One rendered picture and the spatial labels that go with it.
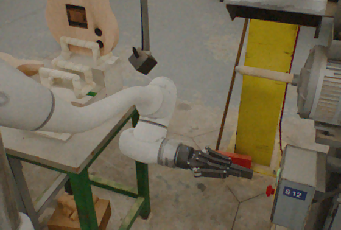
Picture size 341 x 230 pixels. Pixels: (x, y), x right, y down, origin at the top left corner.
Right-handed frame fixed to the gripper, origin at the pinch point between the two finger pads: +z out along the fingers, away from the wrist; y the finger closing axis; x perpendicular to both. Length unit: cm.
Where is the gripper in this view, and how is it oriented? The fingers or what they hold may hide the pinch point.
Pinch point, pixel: (241, 171)
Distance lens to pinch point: 110.9
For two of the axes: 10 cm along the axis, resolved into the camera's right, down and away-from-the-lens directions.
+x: 0.1, -8.4, -5.5
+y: -3.4, 5.1, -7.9
